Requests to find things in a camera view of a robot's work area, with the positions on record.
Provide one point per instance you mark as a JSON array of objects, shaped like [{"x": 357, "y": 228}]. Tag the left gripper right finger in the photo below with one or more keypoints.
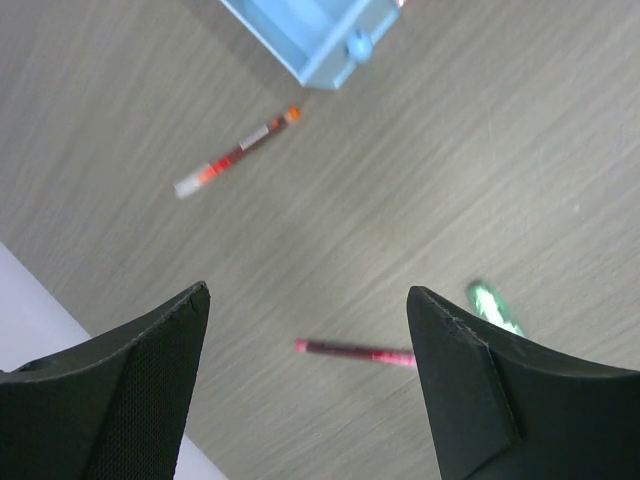
[{"x": 504, "y": 407}]

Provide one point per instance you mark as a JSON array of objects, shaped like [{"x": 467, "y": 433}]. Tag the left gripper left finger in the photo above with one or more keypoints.
[{"x": 112, "y": 407}]

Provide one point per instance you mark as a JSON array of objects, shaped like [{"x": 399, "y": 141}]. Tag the light blue drawer box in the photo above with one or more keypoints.
[{"x": 320, "y": 42}]

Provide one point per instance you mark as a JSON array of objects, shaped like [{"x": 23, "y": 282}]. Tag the dark red pink pen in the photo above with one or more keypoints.
[{"x": 401, "y": 358}]

